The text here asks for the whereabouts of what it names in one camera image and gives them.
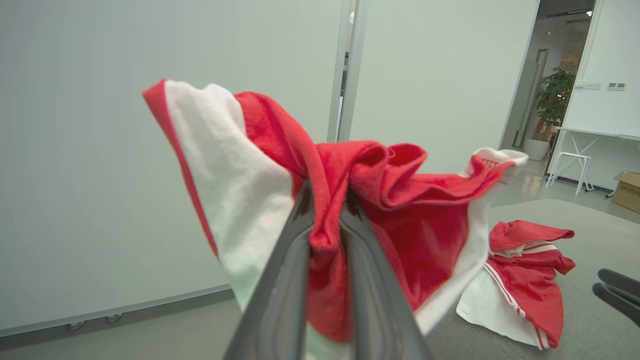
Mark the red and white garment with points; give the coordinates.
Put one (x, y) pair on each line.
(415, 225)

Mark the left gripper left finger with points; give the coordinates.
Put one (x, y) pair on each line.
(280, 300)

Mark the green potted plant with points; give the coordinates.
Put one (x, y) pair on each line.
(556, 95)

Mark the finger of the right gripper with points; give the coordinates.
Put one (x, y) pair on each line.
(622, 282)
(620, 302)

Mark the red white striped garment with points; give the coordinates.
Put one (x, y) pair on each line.
(530, 290)

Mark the white stool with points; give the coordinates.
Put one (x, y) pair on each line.
(572, 156)

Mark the white wall switch plate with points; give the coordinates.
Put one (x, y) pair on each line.
(616, 86)
(592, 85)

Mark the white plant pot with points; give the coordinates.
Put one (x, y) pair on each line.
(536, 149)

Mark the grey metal floor bracket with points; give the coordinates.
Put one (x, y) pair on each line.
(76, 326)
(114, 318)

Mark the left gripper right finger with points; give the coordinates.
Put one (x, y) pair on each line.
(380, 310)

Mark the grey metal partition post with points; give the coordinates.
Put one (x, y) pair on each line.
(356, 70)

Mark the white table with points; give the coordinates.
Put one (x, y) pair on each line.
(600, 132)

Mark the brown cardboard box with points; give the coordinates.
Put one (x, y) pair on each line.
(629, 192)

